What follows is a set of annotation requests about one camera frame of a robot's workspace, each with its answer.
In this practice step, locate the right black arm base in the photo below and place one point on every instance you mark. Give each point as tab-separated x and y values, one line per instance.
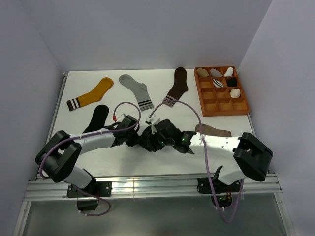
222	191

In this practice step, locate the black sock with white stripes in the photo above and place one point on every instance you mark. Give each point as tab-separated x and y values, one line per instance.
98	120

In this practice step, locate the mustard yellow sock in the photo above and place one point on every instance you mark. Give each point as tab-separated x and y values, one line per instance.
95	95

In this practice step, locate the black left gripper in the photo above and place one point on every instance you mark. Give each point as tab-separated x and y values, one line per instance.
136	140

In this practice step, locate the rolled grey sock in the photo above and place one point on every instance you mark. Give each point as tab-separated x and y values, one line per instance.
215	73

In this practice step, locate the orange wooden compartment tray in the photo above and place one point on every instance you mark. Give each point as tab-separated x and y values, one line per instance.
217	101

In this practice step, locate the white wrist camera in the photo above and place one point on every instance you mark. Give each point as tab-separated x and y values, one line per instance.
118	118
153	121

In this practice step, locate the rolled cream sock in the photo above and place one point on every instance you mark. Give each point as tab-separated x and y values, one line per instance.
235	93

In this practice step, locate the rolled beige sock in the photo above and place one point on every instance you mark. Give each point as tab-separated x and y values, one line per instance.
202	72

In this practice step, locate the brown sock with pink stripes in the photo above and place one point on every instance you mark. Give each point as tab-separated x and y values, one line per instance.
179	87

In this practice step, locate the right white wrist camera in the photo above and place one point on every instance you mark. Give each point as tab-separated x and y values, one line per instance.
153	121

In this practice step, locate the tan sock with maroon cuff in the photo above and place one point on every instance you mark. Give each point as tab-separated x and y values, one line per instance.
211	131

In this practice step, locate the plain black sock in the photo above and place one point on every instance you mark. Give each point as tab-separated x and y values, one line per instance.
149	141

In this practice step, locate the rolled black sock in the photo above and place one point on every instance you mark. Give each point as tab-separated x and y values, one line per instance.
231	82

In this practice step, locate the aluminium frame rail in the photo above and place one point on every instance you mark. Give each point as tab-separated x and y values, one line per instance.
144	187

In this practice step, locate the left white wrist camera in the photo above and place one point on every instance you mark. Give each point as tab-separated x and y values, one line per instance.
118	118

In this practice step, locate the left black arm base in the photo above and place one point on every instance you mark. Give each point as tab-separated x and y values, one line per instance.
89	198

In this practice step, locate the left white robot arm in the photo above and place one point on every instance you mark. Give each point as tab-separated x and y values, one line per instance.
60	154

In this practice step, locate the grey sock with black stripes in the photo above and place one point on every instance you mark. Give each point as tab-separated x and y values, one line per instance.
139	90

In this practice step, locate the rolled striped sock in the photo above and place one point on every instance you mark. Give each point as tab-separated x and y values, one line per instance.
217	84

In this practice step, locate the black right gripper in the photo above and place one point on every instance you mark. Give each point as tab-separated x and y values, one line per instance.
161	146

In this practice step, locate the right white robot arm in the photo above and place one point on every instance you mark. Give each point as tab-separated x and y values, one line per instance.
249	156

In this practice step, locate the rolled white sock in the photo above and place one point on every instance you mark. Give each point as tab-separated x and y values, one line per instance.
229	72

